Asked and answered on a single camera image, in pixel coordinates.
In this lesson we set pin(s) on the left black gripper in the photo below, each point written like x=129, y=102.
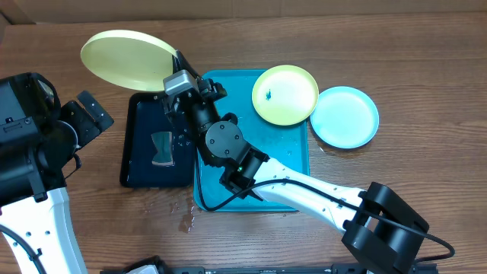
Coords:
x=74, y=112

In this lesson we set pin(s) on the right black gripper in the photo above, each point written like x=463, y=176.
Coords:
x=211, y=89

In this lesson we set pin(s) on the yellow-green plate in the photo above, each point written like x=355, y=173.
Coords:
x=129, y=59
x=285, y=95

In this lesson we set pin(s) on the dark sponge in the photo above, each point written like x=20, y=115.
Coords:
x=163, y=142

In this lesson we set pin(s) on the light blue plate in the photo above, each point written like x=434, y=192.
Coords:
x=345, y=117

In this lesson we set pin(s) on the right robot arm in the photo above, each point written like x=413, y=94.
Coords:
x=381, y=231

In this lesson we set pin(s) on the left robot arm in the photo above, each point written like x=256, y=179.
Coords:
x=39, y=136

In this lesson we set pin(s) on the black plastic tray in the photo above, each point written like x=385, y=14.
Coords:
x=146, y=116

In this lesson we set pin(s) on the teal plastic tray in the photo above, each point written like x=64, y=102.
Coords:
x=288, y=144

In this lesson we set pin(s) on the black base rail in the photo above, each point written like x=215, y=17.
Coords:
x=156, y=265

